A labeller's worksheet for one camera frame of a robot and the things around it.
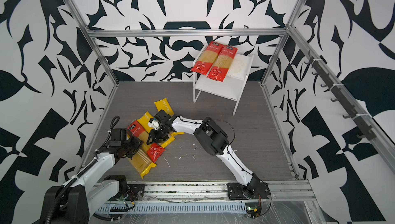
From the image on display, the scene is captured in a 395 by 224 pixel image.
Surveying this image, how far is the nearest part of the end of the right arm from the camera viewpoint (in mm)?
764

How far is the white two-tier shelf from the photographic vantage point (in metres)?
0.78

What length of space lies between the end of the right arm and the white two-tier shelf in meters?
0.27
